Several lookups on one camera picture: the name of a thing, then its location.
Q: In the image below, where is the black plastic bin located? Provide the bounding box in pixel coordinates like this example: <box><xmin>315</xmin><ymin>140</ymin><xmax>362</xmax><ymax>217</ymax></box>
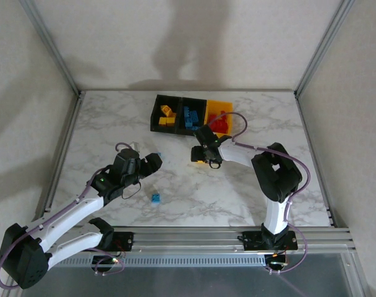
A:
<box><xmin>149</xmin><ymin>93</ymin><xmax>184</xmax><ymax>136</ymax></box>
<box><xmin>175</xmin><ymin>97</ymin><xmax>208</xmax><ymax>137</ymax></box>

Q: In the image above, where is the yellow plastic bin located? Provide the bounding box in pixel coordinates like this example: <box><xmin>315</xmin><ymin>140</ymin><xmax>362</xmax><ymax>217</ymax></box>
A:
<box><xmin>203</xmin><ymin>98</ymin><xmax>236</xmax><ymax>139</ymax></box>

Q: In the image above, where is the black controller box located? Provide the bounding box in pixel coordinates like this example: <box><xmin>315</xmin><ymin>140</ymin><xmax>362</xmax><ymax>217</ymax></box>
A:
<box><xmin>92</xmin><ymin>255</ymin><xmax>120</xmax><ymax>267</ymax></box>
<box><xmin>263</xmin><ymin>254</ymin><xmax>288</xmax><ymax>267</ymax></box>

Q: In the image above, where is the thin black left gripper cable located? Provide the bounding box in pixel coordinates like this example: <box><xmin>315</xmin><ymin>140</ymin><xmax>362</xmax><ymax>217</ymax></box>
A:
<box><xmin>121</xmin><ymin>182</ymin><xmax>142</xmax><ymax>200</ymax></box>

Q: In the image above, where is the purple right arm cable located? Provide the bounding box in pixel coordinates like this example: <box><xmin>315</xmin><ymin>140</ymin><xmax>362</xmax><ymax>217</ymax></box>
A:
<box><xmin>205</xmin><ymin>111</ymin><xmax>311</xmax><ymax>275</ymax></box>

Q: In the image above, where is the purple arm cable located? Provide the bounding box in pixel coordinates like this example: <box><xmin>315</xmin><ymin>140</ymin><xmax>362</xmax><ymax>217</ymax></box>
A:
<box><xmin>205</xmin><ymin>111</ymin><xmax>311</xmax><ymax>275</ymax></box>
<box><xmin>0</xmin><ymin>141</ymin><xmax>129</xmax><ymax>290</ymax></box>

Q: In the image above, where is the aluminium side frame rail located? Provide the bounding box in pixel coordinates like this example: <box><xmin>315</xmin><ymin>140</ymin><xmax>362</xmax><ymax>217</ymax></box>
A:
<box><xmin>294</xmin><ymin>92</ymin><xmax>337</xmax><ymax>226</ymax></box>
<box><xmin>35</xmin><ymin>91</ymin><xmax>85</xmax><ymax>220</ymax></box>

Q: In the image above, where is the aluminium front frame rail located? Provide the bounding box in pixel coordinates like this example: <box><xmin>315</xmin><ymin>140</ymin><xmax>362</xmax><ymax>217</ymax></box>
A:
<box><xmin>69</xmin><ymin>225</ymin><xmax>357</xmax><ymax>256</ymax></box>

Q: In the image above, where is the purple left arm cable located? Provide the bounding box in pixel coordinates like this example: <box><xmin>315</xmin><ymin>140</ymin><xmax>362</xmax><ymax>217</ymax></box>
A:
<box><xmin>0</xmin><ymin>141</ymin><xmax>129</xmax><ymax>290</ymax></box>

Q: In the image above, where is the grey slotted cable duct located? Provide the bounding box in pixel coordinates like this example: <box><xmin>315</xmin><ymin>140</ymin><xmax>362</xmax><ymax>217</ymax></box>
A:
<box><xmin>51</xmin><ymin>255</ymin><xmax>268</xmax><ymax>267</ymax></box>

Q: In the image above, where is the aluminium frame post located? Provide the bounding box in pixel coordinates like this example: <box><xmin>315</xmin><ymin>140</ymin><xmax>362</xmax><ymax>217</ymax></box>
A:
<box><xmin>17</xmin><ymin>0</ymin><xmax>83</xmax><ymax>98</ymax></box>
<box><xmin>294</xmin><ymin>0</ymin><xmax>357</xmax><ymax>99</ymax></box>

